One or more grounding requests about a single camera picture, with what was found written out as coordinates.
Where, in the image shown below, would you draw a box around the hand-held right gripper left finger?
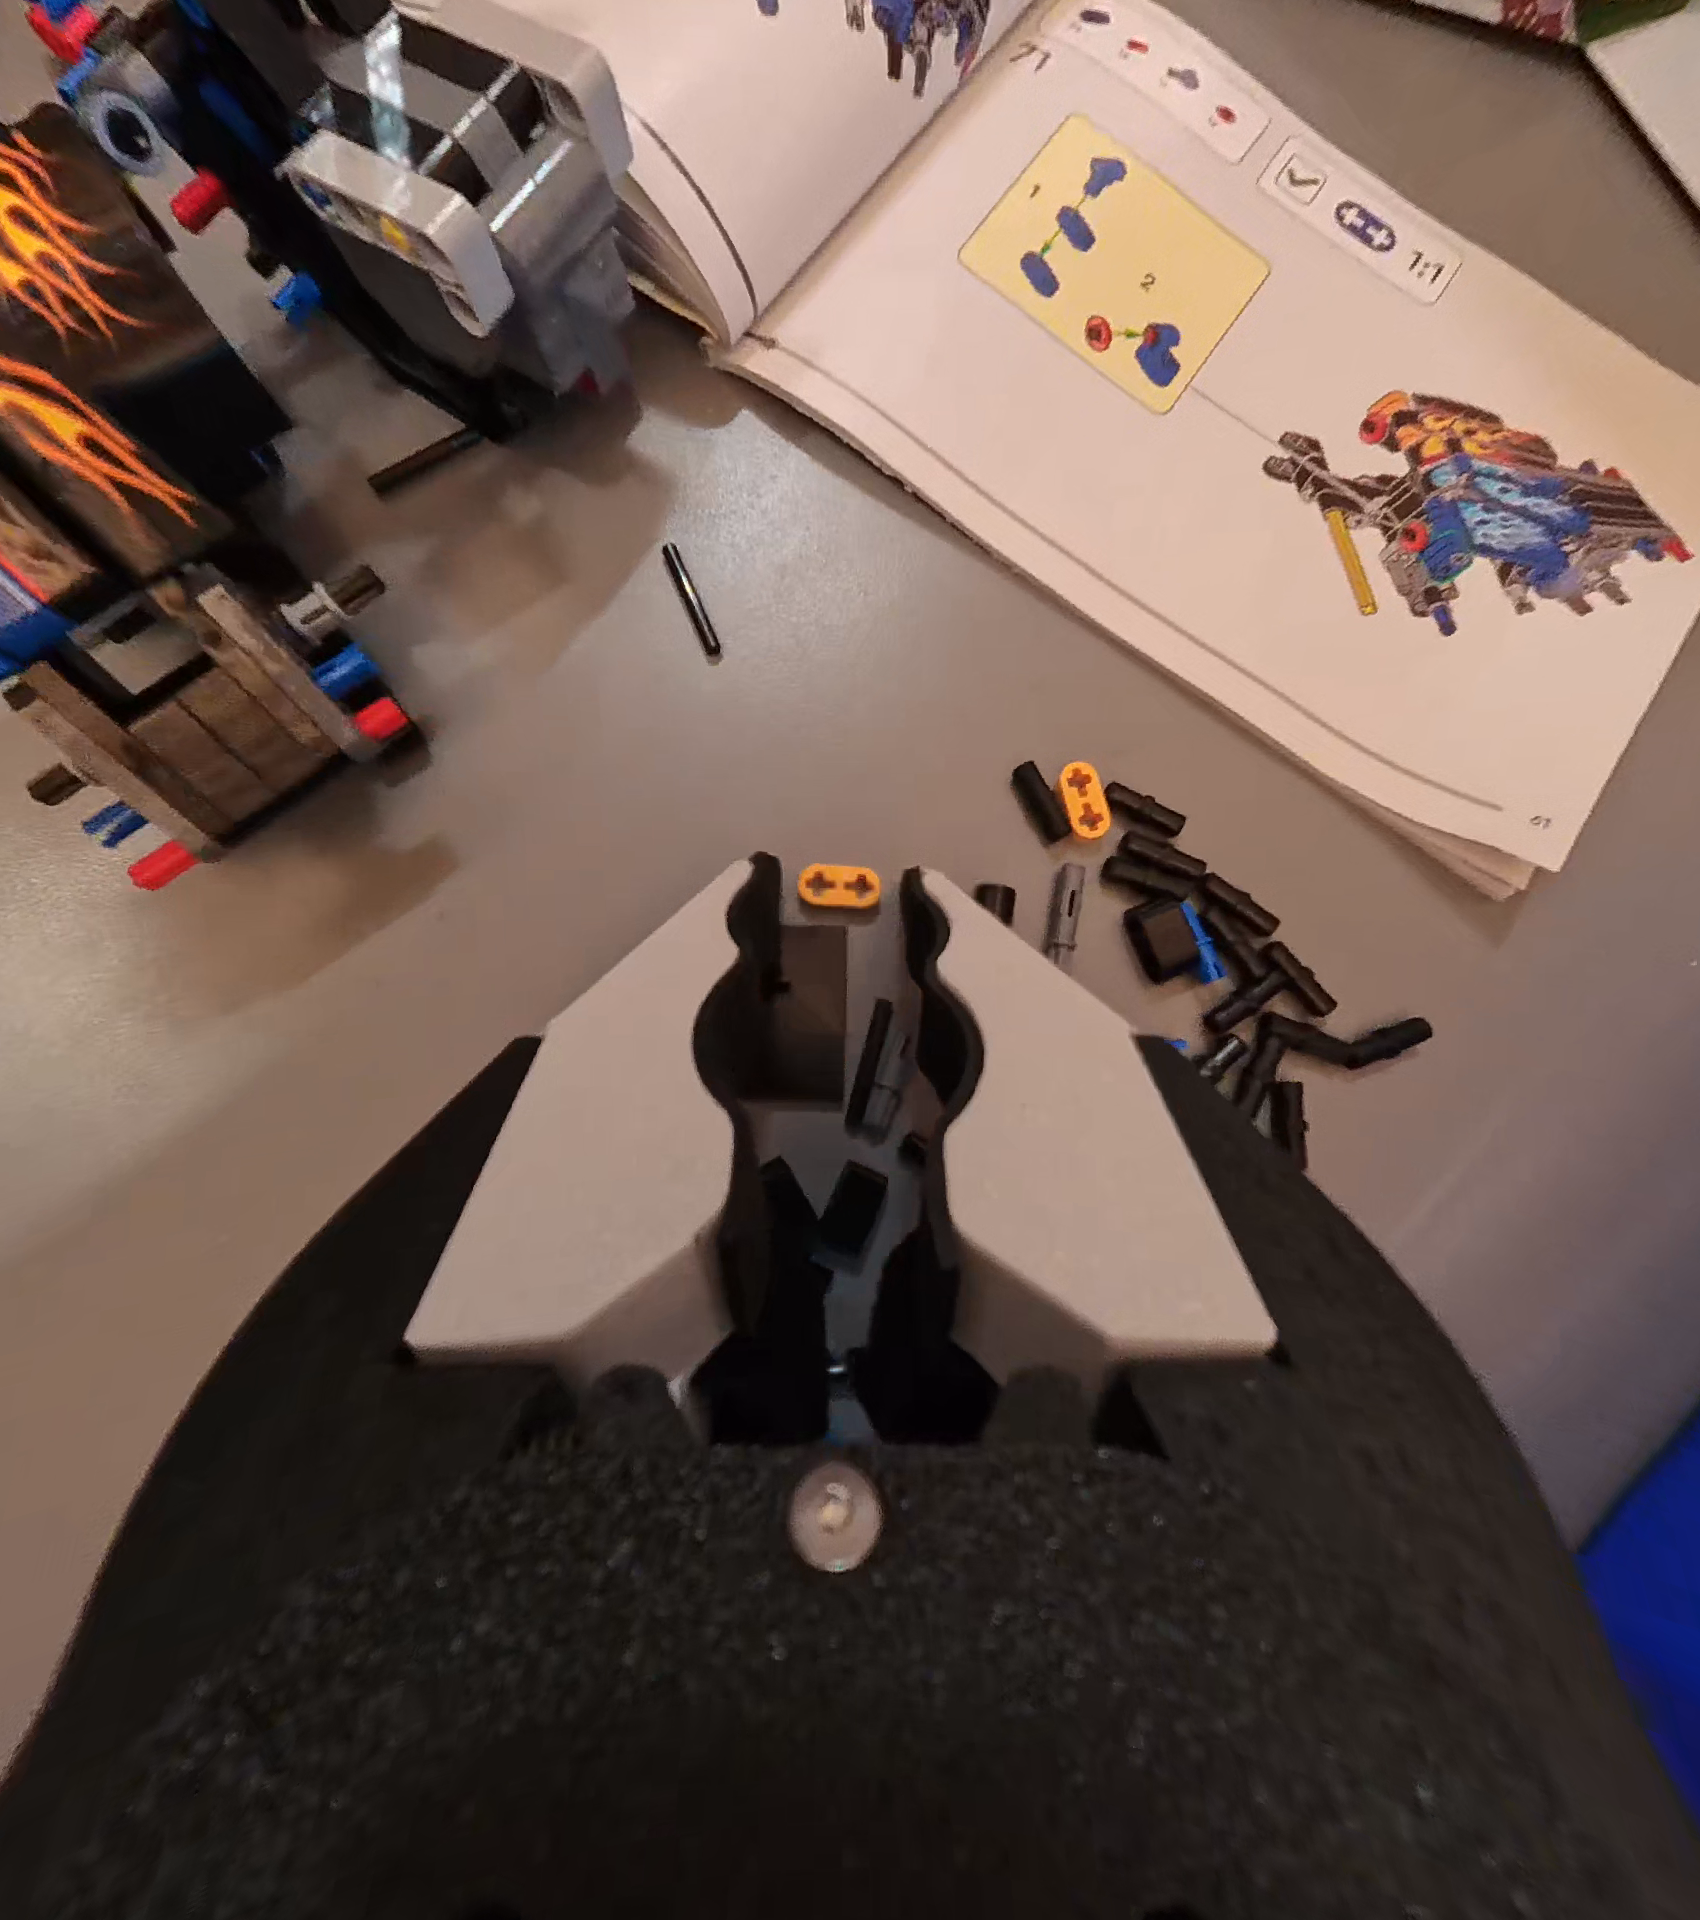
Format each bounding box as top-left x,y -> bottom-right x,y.
404,854 -> 853,1447

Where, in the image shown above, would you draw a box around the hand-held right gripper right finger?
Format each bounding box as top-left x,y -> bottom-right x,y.
857,865 -> 1277,1447

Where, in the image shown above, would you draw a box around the pile of small lego pieces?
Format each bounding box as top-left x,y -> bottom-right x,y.
820,757 -> 1439,1279

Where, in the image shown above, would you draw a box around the short black lego axle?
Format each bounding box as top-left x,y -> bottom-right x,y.
661,543 -> 724,661

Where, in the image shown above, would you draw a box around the open lego instruction booklet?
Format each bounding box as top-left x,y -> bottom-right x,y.
550,0 -> 1700,902

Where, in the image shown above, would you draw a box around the black lego assembly grey bumper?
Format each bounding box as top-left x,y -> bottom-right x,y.
24,0 -> 638,498

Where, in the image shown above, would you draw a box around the lego truck body flame panels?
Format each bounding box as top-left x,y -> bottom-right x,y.
0,104 -> 421,894

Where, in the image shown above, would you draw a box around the floral patterned folded paper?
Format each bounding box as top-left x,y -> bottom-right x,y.
1421,0 -> 1692,48

